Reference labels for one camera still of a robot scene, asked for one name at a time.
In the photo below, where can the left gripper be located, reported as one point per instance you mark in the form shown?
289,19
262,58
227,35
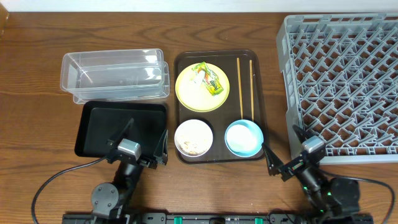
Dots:
144,160

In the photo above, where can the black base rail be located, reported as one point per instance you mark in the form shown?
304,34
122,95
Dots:
161,218

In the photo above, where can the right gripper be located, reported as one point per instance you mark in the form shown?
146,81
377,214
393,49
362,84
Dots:
292,168

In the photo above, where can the dark brown serving tray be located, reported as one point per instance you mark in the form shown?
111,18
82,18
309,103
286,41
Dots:
220,118

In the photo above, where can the grey dishwasher rack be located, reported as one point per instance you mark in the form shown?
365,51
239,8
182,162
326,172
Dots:
340,74

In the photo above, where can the food scraps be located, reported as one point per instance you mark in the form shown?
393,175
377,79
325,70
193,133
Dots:
191,145

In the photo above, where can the clear plastic bin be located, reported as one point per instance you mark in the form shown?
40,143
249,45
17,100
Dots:
115,75

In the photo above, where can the yellow plate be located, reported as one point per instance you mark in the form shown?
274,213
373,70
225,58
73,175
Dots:
199,99

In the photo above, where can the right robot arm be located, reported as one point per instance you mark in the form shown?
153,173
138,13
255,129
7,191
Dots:
336,198

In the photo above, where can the wooden chopstick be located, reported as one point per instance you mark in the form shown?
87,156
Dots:
251,89
239,87

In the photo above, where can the left wooden chopstick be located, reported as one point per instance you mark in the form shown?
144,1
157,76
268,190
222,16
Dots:
239,87

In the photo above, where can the right wooden chopstick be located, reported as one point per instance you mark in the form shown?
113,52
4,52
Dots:
251,89

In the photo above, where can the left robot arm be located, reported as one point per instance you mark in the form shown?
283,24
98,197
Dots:
109,198

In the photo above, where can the pink bowl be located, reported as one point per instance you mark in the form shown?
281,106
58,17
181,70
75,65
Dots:
194,127

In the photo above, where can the blue bowl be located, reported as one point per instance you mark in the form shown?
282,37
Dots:
244,138

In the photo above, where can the white tissue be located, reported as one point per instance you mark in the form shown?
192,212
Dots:
199,77

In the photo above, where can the green yellow snack wrapper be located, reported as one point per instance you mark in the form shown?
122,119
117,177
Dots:
211,79

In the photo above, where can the black plastic tray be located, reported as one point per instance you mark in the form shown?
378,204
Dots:
102,120

